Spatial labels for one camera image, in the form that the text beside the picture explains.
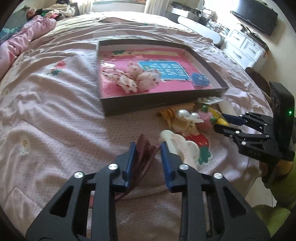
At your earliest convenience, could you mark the yellow hair clip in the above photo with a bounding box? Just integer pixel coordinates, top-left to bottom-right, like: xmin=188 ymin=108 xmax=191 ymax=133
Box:
xmin=208 ymin=108 xmax=229 ymax=127

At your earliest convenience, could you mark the dark red hair clip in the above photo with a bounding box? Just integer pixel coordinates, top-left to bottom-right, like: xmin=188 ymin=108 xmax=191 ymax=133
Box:
xmin=116 ymin=134 xmax=160 ymax=200

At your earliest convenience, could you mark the pink quilt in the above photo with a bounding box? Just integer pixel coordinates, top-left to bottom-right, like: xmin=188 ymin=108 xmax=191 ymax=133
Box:
xmin=0 ymin=17 xmax=57 ymax=79

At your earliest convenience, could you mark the pile of clothes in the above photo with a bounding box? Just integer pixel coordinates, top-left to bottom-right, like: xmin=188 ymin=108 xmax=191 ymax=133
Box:
xmin=30 ymin=3 xmax=80 ymax=21

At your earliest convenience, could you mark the small blue box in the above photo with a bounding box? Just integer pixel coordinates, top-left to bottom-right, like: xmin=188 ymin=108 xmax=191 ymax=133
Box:
xmin=192 ymin=72 xmax=210 ymax=87

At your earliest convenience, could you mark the white rounded low table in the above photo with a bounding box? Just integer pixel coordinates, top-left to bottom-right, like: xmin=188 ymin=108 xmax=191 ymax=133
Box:
xmin=178 ymin=16 xmax=224 ymax=45

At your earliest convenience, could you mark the black flat television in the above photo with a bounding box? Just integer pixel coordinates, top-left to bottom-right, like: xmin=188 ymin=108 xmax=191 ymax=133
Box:
xmin=230 ymin=3 xmax=278 ymax=36

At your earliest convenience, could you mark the pink pom-pom strawberry hair clip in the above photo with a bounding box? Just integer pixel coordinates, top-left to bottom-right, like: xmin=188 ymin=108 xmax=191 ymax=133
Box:
xmin=196 ymin=105 xmax=219 ymax=131

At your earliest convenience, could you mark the shallow dark cardboard box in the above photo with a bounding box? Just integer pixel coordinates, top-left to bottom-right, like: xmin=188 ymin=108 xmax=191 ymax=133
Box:
xmin=96 ymin=39 xmax=229 ymax=117

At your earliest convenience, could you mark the yellow spiral hair tie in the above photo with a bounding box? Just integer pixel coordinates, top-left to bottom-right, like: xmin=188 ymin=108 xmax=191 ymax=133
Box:
xmin=158 ymin=103 xmax=196 ymax=127

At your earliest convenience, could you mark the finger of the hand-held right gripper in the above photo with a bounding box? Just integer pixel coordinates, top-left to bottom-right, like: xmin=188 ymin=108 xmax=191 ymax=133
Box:
xmin=222 ymin=112 xmax=275 ymax=132
xmin=214 ymin=124 xmax=271 ymax=151

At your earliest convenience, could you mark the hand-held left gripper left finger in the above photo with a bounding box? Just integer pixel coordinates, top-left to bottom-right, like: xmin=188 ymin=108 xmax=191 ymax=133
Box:
xmin=25 ymin=142 xmax=137 ymax=241

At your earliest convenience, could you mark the person's right forearm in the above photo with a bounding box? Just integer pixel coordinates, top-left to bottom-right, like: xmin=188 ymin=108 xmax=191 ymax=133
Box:
xmin=260 ymin=160 xmax=296 ymax=210

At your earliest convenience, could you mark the white drawer dresser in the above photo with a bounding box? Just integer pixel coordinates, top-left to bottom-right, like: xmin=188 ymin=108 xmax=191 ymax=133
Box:
xmin=221 ymin=28 xmax=270 ymax=70

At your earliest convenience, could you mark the brown furry stool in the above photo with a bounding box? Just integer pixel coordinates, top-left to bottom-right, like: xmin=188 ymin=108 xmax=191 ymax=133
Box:
xmin=245 ymin=67 xmax=272 ymax=98

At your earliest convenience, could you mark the white card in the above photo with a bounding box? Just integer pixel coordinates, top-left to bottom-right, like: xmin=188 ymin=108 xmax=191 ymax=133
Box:
xmin=217 ymin=100 xmax=238 ymax=116

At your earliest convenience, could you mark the clear pearl hair claw clip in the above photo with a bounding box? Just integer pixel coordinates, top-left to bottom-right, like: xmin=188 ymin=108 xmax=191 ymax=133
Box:
xmin=172 ymin=109 xmax=204 ymax=138

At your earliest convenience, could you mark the pink printed paper liner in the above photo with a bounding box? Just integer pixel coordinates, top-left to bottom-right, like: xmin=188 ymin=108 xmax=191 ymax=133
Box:
xmin=99 ymin=47 xmax=214 ymax=99

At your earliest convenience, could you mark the cream curtain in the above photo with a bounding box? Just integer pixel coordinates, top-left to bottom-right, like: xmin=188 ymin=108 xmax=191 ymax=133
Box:
xmin=143 ymin=0 xmax=162 ymax=14

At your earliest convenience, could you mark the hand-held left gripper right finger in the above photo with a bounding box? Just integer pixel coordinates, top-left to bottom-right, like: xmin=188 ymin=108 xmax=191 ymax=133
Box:
xmin=160 ymin=141 xmax=271 ymax=241

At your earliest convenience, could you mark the clear plastic packet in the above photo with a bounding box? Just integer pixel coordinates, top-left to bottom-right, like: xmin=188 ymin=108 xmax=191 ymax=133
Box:
xmin=196 ymin=96 xmax=225 ymax=105

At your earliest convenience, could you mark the teal patterned pillow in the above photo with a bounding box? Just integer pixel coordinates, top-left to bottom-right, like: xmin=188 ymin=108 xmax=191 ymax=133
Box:
xmin=0 ymin=9 xmax=30 ymax=44

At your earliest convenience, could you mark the cluttered dark side table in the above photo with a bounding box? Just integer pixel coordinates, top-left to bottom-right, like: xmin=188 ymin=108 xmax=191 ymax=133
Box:
xmin=165 ymin=2 xmax=218 ymax=26

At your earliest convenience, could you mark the cream white hair claw clip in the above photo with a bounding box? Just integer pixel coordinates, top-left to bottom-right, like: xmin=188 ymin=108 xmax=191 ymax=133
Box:
xmin=158 ymin=130 xmax=201 ymax=172

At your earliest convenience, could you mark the person's green clothing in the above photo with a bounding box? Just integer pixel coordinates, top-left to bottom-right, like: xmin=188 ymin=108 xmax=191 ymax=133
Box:
xmin=251 ymin=204 xmax=291 ymax=237

